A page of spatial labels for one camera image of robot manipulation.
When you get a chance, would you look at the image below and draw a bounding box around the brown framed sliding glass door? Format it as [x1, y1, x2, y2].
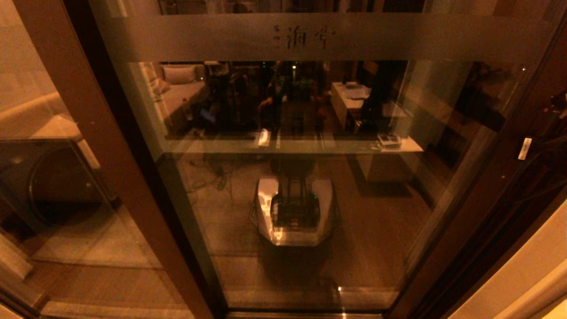
[86, 0, 567, 319]

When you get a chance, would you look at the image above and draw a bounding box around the dark brown door jamb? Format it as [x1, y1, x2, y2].
[416, 177, 567, 319]

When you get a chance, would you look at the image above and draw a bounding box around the brown framed fixed glass panel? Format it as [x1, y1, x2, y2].
[0, 0, 229, 319]

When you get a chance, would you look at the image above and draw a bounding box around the dark front-load washing machine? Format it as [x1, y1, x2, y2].
[0, 140, 117, 229]

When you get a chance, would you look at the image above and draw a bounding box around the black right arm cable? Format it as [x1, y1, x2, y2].
[505, 133, 567, 204]

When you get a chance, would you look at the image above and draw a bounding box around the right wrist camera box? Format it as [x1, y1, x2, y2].
[549, 91, 567, 113]

